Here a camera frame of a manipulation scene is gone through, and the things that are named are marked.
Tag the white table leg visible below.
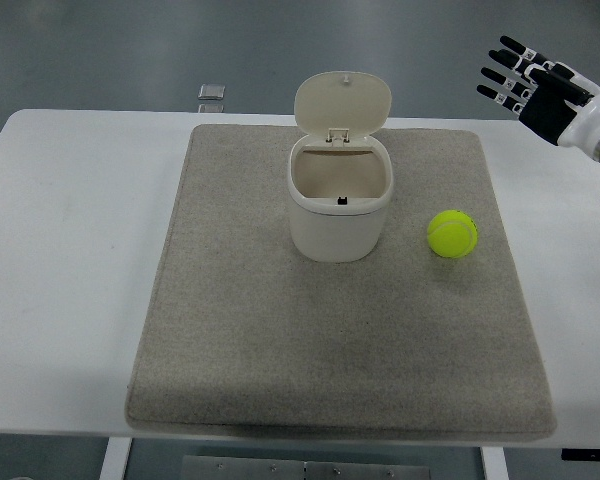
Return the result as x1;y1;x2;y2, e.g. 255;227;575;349
481;446;507;480
98;437;132;480

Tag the white bin with flip lid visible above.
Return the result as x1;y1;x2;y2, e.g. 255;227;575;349
286;71;394;264

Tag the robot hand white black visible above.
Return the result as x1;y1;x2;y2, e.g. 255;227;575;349
476;34;600;152

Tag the yellow tennis ball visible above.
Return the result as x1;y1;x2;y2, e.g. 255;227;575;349
426;208;479;259

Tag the grey metal plate with screws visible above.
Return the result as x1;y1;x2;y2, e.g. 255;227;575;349
180;454;431;480

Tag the beige felt mat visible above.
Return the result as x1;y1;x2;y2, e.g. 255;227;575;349
123;123;559;442

